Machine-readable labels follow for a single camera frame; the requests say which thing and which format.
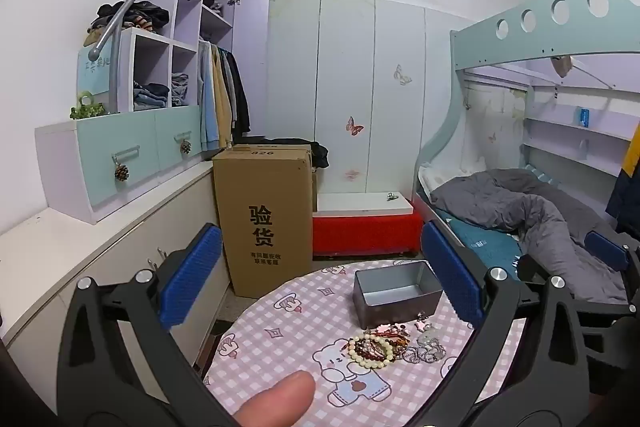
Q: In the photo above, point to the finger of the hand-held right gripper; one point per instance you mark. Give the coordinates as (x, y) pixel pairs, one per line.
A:
(606, 251)
(532, 269)

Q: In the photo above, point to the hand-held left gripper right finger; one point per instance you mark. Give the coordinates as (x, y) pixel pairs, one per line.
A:
(450, 274)

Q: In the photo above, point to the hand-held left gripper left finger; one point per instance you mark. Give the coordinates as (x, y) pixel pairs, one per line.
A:
(191, 279)

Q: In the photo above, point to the grey metal tin box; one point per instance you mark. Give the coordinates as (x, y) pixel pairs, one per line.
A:
(400, 302)

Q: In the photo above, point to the person's left hand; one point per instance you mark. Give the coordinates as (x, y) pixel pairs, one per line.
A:
(280, 399)

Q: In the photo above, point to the teal bedsheet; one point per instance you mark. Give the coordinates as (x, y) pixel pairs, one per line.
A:
(485, 249)

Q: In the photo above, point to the small star charm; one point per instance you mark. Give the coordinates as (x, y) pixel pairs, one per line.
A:
(424, 317)

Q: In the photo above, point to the grey duvet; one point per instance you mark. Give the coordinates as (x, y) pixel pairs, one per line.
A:
(540, 217)

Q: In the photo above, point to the dark blue yellow jacket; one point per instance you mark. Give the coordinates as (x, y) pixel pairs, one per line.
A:
(625, 192)

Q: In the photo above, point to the white sparkly charm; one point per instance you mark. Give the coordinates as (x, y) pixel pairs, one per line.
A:
(428, 334)

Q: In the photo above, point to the red storage bench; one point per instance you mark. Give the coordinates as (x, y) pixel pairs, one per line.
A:
(365, 234)

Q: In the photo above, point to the tall cardboard box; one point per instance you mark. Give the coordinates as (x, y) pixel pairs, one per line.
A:
(265, 217)

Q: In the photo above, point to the metal binder clip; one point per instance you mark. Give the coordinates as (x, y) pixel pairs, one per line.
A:
(392, 196)

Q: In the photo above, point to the white bottle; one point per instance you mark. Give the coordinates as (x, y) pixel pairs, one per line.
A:
(583, 148)

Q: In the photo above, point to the pink checkered tablecloth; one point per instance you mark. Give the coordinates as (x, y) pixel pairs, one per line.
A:
(280, 337)

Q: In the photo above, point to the white board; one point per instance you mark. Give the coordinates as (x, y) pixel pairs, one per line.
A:
(365, 203)

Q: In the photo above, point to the white low cabinet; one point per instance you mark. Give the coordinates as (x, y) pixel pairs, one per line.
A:
(75, 252)

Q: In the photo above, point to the pine cone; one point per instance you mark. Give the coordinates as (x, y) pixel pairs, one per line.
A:
(122, 172)
(186, 148)

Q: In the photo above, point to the blue can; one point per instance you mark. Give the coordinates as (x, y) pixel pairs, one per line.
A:
(583, 117)

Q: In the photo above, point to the faded pink butterfly sticker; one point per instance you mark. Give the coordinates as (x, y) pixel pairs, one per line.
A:
(352, 175)

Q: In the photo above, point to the teal drawer cabinet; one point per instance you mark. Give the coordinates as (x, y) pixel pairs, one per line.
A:
(100, 167)

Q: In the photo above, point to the black cloth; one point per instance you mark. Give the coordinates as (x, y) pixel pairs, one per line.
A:
(305, 149)

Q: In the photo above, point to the light blue shirt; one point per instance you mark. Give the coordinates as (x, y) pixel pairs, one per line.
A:
(209, 107)

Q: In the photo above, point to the yellow shirt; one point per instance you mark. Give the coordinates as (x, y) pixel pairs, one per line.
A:
(222, 107)

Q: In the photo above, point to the folded blue jeans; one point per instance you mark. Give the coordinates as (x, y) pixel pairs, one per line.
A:
(150, 97)

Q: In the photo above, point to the black jacket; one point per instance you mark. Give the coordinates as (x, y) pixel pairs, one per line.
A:
(241, 97)

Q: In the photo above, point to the tan hanging tag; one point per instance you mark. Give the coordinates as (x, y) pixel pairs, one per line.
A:
(562, 66)

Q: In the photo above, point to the folded grey clothes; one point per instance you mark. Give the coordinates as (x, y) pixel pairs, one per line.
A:
(180, 89)

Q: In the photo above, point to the green plant ornament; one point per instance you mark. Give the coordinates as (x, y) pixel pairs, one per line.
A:
(86, 107)

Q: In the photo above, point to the pale butterfly sticker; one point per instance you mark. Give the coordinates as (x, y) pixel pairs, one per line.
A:
(402, 75)

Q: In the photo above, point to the teal bunk bed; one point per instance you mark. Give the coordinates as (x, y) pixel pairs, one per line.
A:
(500, 52)

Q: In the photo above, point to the teal board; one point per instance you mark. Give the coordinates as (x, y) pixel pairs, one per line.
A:
(97, 77)

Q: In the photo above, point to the white wardrobe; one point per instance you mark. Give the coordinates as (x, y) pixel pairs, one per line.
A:
(345, 72)

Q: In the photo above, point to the purple white cubby shelf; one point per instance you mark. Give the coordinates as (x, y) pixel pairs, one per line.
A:
(190, 12)

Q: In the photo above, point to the pile of dark clothes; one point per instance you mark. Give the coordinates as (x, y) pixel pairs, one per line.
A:
(135, 14)

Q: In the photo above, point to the purple wall shelves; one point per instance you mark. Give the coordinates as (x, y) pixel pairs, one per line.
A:
(575, 132)

